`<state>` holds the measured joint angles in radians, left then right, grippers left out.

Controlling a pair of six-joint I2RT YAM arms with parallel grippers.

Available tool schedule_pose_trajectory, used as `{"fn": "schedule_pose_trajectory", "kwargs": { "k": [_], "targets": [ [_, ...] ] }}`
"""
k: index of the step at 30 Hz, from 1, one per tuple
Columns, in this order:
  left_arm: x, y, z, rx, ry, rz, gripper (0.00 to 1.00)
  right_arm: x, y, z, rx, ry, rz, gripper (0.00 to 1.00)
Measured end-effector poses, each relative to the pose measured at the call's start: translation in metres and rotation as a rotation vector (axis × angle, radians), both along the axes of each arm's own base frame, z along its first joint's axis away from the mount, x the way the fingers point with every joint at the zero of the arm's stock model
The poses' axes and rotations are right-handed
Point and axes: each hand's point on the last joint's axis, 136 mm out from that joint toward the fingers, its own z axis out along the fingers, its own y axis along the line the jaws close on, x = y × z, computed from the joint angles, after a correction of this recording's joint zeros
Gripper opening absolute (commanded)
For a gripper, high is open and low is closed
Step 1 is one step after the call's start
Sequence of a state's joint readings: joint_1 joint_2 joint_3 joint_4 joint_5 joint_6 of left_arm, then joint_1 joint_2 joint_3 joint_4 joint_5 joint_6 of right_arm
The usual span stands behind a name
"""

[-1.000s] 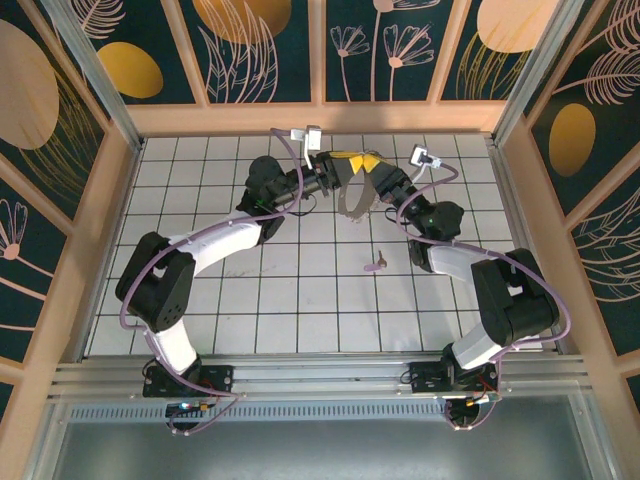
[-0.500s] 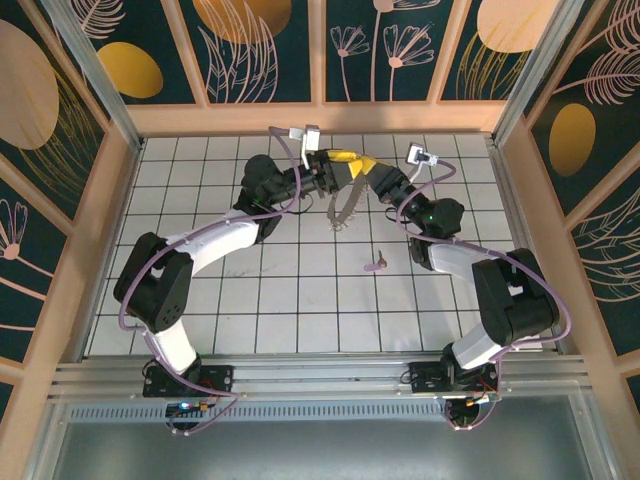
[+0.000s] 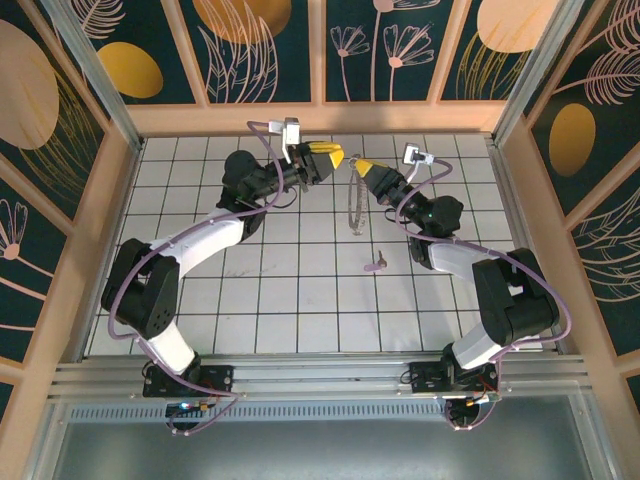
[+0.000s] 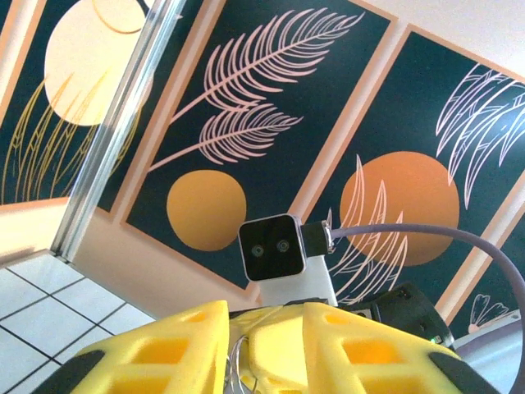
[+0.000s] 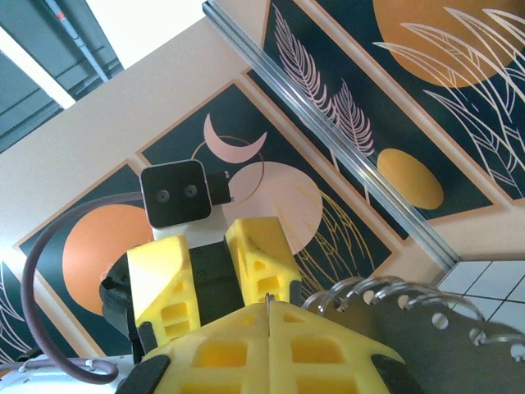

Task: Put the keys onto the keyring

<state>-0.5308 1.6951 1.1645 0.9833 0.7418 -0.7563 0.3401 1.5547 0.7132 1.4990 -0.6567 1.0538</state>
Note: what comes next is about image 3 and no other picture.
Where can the key with purple head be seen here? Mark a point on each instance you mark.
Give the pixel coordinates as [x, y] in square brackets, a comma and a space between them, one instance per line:
[371, 268]

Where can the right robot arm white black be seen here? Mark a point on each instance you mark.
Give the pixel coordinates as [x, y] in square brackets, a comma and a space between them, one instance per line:
[520, 300]

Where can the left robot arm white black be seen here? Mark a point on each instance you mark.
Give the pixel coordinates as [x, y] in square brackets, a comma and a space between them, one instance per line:
[145, 290]

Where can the orange disc and leaves panel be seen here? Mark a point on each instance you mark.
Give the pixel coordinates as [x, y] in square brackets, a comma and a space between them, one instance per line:
[235, 20]

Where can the feather and yellow disc panel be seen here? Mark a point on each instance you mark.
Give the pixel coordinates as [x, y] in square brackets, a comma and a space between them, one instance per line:
[572, 140]
[130, 70]

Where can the small circuit board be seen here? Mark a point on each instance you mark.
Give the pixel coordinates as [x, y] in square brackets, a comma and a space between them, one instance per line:
[187, 407]

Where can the grey metal sheet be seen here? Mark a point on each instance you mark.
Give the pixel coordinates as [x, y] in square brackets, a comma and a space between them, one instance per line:
[320, 450]

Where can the aluminium table side rail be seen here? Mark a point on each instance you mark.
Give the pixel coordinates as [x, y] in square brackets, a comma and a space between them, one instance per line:
[512, 200]
[124, 200]

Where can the flower wall panel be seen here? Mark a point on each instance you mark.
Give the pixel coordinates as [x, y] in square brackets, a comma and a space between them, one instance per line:
[35, 300]
[415, 85]

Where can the aluminium corner post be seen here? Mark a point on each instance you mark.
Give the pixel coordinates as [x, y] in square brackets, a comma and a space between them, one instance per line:
[533, 75]
[109, 95]

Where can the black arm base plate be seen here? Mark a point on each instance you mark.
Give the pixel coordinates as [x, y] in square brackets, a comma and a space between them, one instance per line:
[220, 377]
[422, 380]

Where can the leaf outline wall panel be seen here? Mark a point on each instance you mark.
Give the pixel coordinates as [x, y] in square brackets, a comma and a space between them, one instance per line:
[615, 300]

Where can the cream disc wall panel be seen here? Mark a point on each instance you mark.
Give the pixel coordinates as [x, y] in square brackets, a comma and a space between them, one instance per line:
[25, 90]
[510, 25]

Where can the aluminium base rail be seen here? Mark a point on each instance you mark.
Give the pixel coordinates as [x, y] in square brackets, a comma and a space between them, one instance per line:
[320, 377]

